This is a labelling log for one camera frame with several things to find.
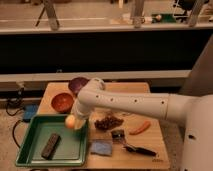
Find dark rectangular block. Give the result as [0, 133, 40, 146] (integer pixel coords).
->
[41, 133, 61, 160]

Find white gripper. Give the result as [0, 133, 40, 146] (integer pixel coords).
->
[71, 100, 91, 130]

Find purple bowl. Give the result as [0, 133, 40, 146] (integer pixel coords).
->
[68, 77, 89, 96]

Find small metal clip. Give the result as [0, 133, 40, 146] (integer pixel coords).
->
[111, 129, 125, 144]

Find green plastic tray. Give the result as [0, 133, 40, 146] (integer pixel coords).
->
[15, 114, 88, 168]

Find blue box on floor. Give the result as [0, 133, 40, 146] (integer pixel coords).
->
[22, 105, 38, 123]

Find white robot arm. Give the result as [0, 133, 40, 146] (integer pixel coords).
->
[68, 78, 213, 171]

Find yellow-red apple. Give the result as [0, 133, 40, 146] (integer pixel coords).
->
[65, 115, 75, 129]

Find wooden board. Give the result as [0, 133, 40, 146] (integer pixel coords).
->
[36, 81, 171, 171]

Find orange carrot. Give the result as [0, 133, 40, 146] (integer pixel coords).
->
[129, 121, 151, 135]

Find blue sponge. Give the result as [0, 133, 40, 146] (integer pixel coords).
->
[90, 140, 112, 156]

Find black cable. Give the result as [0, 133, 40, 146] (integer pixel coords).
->
[4, 87, 26, 147]

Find red bowl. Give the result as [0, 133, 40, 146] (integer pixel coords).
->
[51, 93, 74, 113]

